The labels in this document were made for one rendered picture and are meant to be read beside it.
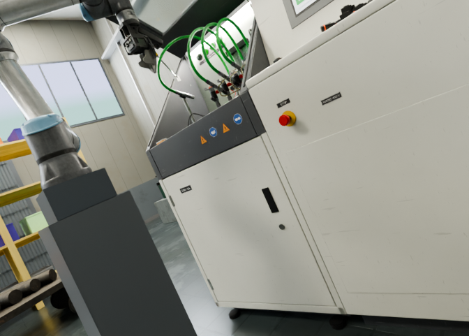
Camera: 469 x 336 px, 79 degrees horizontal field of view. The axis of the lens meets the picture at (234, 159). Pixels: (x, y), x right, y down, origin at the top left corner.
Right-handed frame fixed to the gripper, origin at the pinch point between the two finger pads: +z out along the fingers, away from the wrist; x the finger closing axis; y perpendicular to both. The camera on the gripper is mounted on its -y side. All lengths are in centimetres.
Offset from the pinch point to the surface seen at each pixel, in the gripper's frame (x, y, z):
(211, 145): 8.6, -3.0, 38.2
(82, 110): -533, -244, -173
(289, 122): 46, 0, 43
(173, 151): -15.0, -3.0, 33.0
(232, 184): 10, -3, 56
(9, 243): -332, 9, 37
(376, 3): 79, -3, 25
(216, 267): -22, -3, 92
